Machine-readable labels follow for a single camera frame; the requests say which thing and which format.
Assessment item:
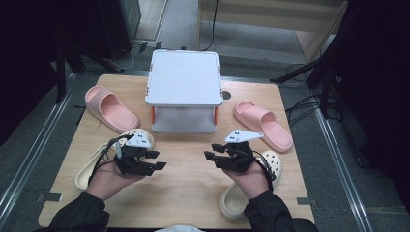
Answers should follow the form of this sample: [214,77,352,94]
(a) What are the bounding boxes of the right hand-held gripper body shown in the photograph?
[221,129,264,174]

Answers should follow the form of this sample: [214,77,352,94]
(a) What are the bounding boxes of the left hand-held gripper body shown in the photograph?
[114,129,159,177]

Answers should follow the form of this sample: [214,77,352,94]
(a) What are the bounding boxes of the pink slide slipper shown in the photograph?
[84,85,140,134]
[234,101,294,154]

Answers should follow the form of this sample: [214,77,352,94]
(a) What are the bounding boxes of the cream clog with holes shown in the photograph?
[74,128,155,191]
[218,150,283,222]

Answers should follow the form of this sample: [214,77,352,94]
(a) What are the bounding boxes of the white two-tier shoe rack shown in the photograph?
[144,48,224,134]

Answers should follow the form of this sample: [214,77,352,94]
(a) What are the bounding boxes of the person's left hand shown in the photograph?
[86,160,144,201]

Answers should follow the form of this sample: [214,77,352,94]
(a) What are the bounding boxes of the person's white clothing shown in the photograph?
[154,224,206,232]

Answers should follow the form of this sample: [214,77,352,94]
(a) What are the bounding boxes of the grey tape strip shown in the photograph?
[296,196,319,208]
[35,191,64,203]

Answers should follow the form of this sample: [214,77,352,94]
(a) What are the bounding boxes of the black metal stand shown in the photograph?
[54,42,125,104]

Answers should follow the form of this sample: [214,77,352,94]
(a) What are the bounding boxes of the black tripod stand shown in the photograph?
[270,0,344,120]

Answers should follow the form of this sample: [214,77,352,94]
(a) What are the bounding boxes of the dark cabinet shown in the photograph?
[96,0,143,61]

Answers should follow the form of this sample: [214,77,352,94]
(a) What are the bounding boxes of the light wooden cabinet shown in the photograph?
[196,0,351,64]

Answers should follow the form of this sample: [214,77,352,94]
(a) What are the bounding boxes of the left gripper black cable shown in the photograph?
[88,134,134,185]

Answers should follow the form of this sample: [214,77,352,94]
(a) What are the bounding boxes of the black floor cables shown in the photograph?
[284,62,339,127]

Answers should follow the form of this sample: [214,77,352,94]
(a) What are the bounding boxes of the white floor cable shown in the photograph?
[109,44,140,71]

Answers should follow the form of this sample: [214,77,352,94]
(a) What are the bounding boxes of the metal floor rail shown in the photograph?
[0,73,77,220]
[313,105,375,232]

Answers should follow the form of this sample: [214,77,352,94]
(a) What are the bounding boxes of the black hanging cable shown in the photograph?
[201,0,220,52]

